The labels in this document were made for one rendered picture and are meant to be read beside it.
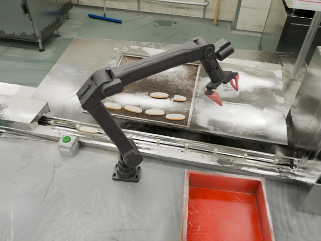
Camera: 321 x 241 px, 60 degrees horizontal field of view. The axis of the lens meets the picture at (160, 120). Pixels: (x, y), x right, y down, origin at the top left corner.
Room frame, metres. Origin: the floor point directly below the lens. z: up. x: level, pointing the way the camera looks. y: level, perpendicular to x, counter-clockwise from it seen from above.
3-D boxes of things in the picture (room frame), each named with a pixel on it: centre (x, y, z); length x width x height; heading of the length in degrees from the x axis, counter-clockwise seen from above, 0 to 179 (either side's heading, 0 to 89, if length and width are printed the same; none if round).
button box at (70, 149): (0.91, 0.43, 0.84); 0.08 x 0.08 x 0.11; 80
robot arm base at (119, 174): (0.79, 0.14, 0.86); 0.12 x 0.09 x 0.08; 86
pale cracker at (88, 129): (1.03, 0.36, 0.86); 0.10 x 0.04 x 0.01; 80
